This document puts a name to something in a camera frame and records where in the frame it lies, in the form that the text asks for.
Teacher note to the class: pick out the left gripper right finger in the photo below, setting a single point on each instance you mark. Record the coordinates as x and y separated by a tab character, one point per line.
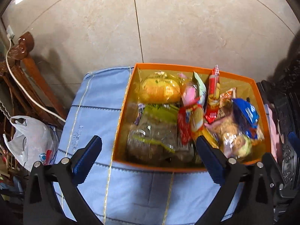
255	205

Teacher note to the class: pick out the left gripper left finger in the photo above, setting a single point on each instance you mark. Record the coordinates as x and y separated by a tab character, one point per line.
41	205

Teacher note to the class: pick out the pink biscuit packet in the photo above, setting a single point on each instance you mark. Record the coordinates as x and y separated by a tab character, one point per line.
193	90
233	142

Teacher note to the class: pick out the blue oreo packet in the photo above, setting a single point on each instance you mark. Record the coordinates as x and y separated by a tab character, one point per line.
246	117

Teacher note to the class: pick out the orange clear wafer packet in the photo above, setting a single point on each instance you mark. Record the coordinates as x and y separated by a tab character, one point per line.
203	131

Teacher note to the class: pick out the small red biscuit packet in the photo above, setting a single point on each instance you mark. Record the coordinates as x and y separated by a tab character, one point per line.
189	118

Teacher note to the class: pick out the red checkered snack packet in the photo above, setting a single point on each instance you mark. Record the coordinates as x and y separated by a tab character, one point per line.
213	96

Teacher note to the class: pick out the golden bun packet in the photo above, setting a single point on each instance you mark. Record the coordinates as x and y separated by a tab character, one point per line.
160	88

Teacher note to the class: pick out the orange cracker packet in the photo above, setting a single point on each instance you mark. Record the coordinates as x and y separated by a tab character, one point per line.
226	102

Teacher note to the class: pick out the yellow-green snack packet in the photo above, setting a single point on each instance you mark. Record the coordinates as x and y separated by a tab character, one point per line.
155	137

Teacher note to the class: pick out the pink patterned cloth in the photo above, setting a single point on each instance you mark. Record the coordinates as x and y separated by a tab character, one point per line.
276	145

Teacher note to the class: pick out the white plastic bag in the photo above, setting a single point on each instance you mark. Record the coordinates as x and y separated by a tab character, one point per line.
33	141

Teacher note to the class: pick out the blue checked tablecloth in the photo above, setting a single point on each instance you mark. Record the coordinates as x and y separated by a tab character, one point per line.
117	193

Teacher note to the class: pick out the dark carved wooden furniture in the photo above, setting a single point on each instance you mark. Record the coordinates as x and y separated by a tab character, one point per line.
281	92

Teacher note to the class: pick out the orange cardboard box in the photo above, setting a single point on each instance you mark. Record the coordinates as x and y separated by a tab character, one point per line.
186	158

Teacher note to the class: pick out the brown wooden chair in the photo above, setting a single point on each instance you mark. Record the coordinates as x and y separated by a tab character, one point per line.
22	74

